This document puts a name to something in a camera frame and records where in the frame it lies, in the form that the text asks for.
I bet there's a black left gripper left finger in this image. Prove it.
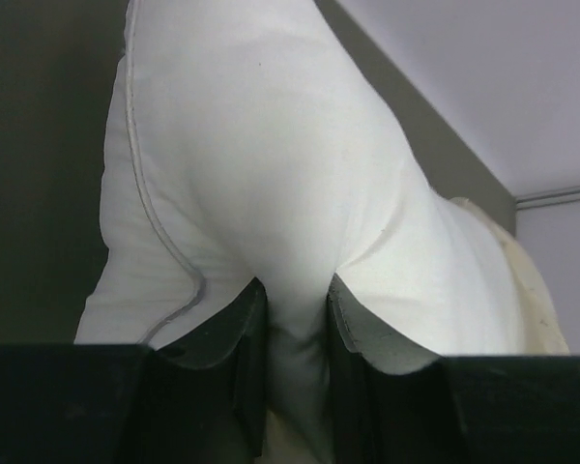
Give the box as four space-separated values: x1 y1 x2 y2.
0 281 267 463

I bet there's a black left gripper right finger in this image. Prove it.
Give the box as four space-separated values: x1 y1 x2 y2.
327 278 580 463

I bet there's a cream pillowcase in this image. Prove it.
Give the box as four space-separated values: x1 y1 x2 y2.
256 197 570 463

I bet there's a white pillow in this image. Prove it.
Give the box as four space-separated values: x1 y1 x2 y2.
72 0 528 464

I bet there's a right aluminium corner post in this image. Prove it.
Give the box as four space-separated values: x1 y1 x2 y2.
515 186 580 211

